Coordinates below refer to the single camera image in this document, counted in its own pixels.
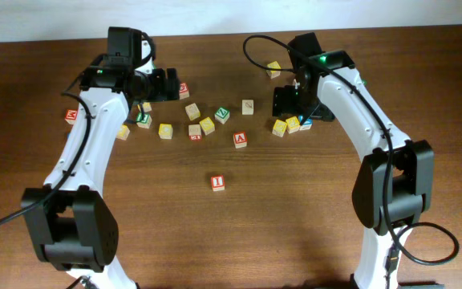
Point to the yellow C block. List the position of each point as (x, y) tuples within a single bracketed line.
[(165, 131)]

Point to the red I block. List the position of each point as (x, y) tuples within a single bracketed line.
[(218, 183)]

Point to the red A block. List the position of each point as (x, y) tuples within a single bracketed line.
[(240, 140)]

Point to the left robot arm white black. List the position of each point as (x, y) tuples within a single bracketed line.
[(69, 224)]

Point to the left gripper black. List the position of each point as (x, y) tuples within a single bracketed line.
[(164, 91)]

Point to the yellow G block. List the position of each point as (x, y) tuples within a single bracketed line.
[(293, 124)]

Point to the yellow block centre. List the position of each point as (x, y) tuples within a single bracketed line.
[(207, 125)]

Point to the white wooden block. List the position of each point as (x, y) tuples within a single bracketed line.
[(247, 107)]

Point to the wooden block centre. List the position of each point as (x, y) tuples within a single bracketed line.
[(192, 111)]

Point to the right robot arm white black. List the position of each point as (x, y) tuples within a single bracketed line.
[(394, 184)]

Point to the wooden block red side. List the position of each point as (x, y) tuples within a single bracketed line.
[(194, 132)]

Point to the red M block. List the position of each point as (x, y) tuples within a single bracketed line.
[(71, 116)]

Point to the yellow S block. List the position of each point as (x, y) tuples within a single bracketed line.
[(279, 128)]

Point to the green Z block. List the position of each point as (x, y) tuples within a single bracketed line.
[(222, 115)]

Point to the yellow block beside H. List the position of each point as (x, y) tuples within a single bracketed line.
[(123, 132)]

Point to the red Q block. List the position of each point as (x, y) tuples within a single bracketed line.
[(184, 91)]

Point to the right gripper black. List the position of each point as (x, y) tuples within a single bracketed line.
[(285, 93)]

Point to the yellow block top right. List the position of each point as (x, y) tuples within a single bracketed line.
[(273, 69)]

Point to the yellow block upper left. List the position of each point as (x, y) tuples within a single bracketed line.
[(146, 107)]

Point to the green R block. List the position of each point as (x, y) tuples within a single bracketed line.
[(143, 120)]

